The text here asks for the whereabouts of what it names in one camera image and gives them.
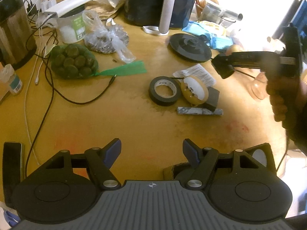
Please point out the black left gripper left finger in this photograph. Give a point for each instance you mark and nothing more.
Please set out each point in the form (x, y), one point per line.
(97, 162)

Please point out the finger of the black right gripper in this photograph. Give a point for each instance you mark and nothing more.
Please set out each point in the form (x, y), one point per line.
(207, 164)

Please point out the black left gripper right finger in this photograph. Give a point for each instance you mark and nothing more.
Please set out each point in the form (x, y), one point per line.
(225, 65)

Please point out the cotton swab pack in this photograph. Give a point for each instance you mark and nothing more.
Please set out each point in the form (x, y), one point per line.
(197, 71)

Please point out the black square block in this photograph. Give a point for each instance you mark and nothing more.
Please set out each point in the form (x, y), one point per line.
(212, 101)

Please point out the round tan white case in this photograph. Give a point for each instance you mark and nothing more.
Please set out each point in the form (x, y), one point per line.
(194, 90)

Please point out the silver foil sachet strip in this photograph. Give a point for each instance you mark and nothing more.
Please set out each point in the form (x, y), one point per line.
(198, 111)

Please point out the right human hand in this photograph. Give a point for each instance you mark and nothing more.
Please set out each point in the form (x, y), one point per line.
(288, 99)

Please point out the yellow onion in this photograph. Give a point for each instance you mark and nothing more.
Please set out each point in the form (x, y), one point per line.
(233, 49)

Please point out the blue snack package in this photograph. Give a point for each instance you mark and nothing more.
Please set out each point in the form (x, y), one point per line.
(217, 42)

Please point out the black kettle base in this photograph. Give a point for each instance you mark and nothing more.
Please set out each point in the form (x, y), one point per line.
(190, 47)

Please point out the yellow snack packet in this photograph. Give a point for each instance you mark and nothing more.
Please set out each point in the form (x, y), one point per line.
(213, 28)

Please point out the clear shaker bottle black lid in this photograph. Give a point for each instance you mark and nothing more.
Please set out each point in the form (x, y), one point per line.
(258, 86)

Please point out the silver foil roll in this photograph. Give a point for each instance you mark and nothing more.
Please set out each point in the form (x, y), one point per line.
(213, 12)

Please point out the black tape roll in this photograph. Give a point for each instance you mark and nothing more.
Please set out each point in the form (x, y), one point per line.
(164, 91)

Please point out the cardboard box with items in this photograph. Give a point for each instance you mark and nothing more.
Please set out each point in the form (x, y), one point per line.
(261, 153)

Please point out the cardboard tube paper towel holder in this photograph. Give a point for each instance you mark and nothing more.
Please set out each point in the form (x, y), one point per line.
(165, 19)

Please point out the black smartphone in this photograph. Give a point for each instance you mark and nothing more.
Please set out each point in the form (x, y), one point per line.
(12, 170)

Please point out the green net bag of fruit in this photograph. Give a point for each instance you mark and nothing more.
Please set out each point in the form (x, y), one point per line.
(75, 61)

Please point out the blue gloves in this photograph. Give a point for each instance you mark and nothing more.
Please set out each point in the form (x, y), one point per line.
(11, 218)

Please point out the dark blue air fryer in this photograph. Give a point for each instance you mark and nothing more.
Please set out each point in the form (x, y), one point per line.
(148, 12)

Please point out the clear plastic bag dark contents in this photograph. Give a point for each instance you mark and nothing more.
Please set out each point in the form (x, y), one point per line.
(106, 37)

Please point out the small white pill bottle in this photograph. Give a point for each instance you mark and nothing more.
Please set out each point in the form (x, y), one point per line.
(10, 78)

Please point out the brown paper bag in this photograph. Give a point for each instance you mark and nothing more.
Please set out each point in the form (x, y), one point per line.
(105, 8)

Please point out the white plastic tub green label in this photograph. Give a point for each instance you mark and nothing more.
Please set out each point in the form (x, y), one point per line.
(71, 26)

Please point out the stainless steel kettle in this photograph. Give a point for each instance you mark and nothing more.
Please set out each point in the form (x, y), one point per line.
(18, 44)

